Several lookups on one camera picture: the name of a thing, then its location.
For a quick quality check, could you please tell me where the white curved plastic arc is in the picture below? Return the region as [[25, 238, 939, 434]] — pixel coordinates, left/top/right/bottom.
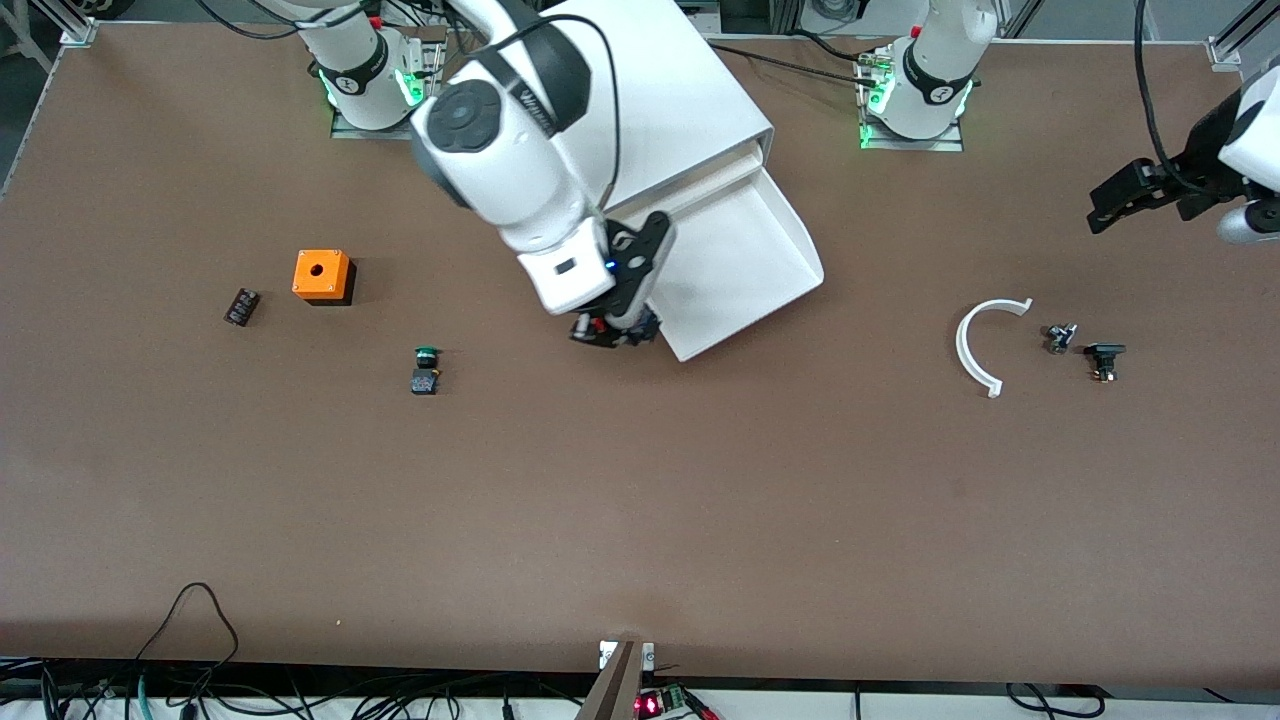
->
[[955, 297, 1034, 399]]

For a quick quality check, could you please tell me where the circuit board with red light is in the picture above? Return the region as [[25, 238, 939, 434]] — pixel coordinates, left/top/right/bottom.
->
[[635, 684, 717, 720]]

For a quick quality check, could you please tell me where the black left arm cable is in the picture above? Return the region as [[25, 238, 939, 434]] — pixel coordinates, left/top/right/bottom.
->
[[1133, 0, 1216, 196]]

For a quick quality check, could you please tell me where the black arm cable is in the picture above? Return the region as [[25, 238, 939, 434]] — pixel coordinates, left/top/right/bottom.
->
[[1133, 0, 1216, 196], [495, 12, 623, 216]]

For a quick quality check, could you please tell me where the aluminium frame profile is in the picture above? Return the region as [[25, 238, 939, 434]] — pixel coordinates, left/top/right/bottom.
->
[[28, 0, 96, 47], [1208, 0, 1280, 67]]

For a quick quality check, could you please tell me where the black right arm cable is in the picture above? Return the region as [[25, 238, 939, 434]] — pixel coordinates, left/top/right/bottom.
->
[[495, 12, 623, 216]]

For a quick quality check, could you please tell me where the orange button enclosure box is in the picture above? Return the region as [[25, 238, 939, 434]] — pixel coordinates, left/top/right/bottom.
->
[[292, 249, 357, 307]]

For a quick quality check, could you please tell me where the black cable behind cabinet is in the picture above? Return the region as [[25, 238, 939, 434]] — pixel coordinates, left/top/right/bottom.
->
[[705, 35, 883, 89]]

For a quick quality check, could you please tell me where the grey aluminium camera post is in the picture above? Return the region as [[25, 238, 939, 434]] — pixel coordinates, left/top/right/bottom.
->
[[575, 640, 656, 720]]

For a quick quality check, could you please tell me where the black looped cable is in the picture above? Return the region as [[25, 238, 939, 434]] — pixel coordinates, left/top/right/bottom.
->
[[135, 582, 241, 693]]

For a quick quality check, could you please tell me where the black curled cable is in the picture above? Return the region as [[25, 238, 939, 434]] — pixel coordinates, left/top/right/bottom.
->
[[1005, 682, 1109, 720]]

